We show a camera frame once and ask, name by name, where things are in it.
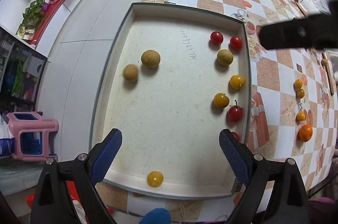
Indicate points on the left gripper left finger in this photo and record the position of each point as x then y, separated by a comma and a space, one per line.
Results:
52, 202

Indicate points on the brown longan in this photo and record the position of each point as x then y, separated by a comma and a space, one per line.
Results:
150, 59
131, 73

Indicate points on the yellow tomato lower pair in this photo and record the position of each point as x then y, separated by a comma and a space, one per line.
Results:
300, 93

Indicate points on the blue gloved hand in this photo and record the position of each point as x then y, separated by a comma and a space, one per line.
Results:
156, 216

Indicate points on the dark yellow tomato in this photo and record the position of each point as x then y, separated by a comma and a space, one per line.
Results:
155, 179

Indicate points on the brown longan edge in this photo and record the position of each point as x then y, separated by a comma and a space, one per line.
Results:
225, 57

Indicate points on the longan beside spatula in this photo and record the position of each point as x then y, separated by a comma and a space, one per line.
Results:
324, 62

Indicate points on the yellow tomato pair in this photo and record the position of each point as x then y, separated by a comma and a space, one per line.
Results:
300, 93
298, 84

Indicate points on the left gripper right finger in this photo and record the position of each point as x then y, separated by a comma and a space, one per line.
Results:
274, 191

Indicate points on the wooden spatula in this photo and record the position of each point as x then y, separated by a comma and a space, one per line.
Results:
319, 30

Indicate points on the brown longan bottom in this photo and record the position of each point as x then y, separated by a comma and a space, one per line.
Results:
131, 73

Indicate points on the white blue plastic bag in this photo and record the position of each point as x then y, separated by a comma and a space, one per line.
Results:
6, 139

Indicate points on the large orange near gripper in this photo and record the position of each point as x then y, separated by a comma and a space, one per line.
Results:
305, 133

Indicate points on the pink plastic stool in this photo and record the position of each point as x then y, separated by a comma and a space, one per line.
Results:
31, 135

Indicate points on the green potted plant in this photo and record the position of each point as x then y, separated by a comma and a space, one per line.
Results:
32, 17

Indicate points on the yellow tomato beside spatula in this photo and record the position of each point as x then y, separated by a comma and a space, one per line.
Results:
301, 116

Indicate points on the red cherry tomato by orange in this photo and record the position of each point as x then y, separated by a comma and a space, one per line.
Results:
236, 43

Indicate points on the dark shelf cabinet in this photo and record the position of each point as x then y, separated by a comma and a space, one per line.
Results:
21, 73

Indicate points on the yellow tomato mid table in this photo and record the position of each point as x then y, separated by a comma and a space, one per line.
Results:
236, 82

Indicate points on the shallow white tray box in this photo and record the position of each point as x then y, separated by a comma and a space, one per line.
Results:
167, 117

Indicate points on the yellow tomato upper pair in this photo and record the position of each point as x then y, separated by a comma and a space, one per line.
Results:
298, 84

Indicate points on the red cherry tomato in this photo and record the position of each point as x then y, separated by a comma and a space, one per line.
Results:
236, 136
236, 43
216, 38

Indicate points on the red tomato with stem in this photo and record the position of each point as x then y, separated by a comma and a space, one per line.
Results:
235, 113

